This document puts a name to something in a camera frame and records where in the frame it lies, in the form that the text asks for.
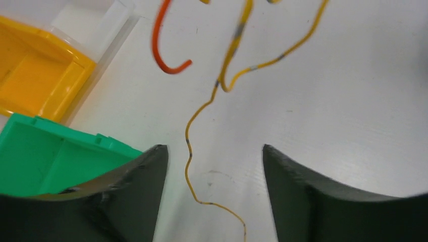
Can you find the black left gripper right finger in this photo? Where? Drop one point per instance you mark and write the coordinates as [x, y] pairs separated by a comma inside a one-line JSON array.
[[308, 206]]

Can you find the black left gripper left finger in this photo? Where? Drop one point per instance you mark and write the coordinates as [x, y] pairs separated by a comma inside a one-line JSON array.
[[120, 205]]

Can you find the green plastic bin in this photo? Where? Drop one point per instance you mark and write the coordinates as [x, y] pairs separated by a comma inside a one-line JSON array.
[[39, 156]]

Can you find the orange plastic bin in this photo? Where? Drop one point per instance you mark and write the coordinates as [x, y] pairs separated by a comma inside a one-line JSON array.
[[41, 74]]

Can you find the white plastic bin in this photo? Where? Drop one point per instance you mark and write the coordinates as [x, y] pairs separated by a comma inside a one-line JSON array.
[[98, 29]]

